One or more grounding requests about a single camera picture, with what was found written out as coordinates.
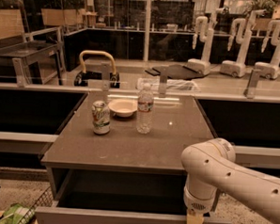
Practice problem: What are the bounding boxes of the grey top drawer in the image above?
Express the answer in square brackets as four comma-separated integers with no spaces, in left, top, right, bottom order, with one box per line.
[35,186,234,224]

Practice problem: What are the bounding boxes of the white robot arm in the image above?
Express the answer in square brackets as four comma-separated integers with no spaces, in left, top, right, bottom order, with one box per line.
[180,137,280,224]

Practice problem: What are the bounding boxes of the grey cabinet with dark top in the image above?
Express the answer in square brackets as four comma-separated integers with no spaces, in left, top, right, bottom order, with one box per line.
[38,88,237,224]

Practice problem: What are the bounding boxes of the clear plastic water bottle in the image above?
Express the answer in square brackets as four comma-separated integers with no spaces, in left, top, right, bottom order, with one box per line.
[136,83,154,134]

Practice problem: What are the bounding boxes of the white bowl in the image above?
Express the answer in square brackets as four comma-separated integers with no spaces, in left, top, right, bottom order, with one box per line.
[108,99,137,118]

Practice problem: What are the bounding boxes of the green white soda can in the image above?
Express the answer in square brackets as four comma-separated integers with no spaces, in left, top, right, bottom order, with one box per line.
[92,101,110,135]

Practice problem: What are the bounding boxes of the clear plastic bin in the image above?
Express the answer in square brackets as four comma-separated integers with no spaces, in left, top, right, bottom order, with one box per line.
[135,78,200,91]

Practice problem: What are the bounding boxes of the dark floor mat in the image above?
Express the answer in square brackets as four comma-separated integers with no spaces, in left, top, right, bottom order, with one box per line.
[145,64,204,81]

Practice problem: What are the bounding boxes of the white mobile robot middle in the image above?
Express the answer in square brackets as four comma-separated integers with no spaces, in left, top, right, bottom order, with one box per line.
[219,9,265,78]

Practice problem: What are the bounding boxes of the white mobile robot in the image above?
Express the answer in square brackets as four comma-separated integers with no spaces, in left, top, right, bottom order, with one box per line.
[219,9,265,78]
[253,9,280,81]
[184,7,230,78]

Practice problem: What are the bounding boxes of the white mobile robot right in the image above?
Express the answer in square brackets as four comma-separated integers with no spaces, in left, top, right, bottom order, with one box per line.
[253,9,280,81]

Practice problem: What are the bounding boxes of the green snack bag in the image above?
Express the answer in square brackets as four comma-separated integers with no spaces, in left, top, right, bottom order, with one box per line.
[0,203,34,224]

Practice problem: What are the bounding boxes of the white mobile robot left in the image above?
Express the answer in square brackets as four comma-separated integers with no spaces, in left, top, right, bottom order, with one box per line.
[184,7,230,78]

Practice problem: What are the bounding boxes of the grey table at left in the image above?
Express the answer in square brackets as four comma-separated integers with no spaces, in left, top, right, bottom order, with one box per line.
[0,26,66,86]

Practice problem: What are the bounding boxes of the wire basket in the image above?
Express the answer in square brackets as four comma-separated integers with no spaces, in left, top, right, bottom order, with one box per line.
[16,187,53,224]

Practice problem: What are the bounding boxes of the black cart with yellow handle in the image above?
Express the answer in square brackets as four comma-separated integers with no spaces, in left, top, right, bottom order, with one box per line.
[73,50,120,89]

